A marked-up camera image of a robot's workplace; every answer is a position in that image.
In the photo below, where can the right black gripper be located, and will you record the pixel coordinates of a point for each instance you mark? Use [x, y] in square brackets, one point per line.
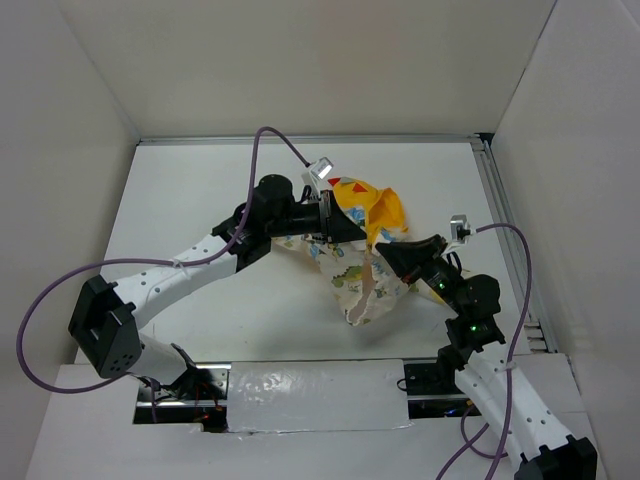
[408, 257]

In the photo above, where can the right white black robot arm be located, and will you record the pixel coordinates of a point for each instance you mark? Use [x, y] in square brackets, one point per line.
[479, 361]

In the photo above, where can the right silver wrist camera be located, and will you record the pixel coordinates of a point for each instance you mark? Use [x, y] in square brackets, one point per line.
[460, 232]

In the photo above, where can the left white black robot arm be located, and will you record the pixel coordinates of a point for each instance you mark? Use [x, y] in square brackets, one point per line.
[108, 317]

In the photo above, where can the dinosaur print yellow-lined jacket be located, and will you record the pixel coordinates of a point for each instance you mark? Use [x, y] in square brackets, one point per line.
[361, 281]

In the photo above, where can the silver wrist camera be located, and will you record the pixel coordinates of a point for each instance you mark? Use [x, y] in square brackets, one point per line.
[316, 174]
[460, 232]

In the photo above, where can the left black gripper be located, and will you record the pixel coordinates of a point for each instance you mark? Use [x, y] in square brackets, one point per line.
[342, 228]

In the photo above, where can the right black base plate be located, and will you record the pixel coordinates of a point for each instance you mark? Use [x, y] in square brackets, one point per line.
[430, 395]

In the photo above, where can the white tape sheet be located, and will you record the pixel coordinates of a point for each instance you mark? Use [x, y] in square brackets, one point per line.
[316, 396]

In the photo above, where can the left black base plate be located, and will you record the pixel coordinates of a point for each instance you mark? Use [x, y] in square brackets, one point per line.
[201, 401]

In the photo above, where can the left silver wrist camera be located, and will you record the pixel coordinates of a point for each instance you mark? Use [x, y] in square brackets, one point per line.
[316, 174]

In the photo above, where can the aluminium frame rail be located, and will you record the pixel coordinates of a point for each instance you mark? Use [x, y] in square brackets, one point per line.
[178, 189]

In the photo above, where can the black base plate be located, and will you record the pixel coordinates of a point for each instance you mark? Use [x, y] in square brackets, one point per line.
[201, 401]
[430, 395]

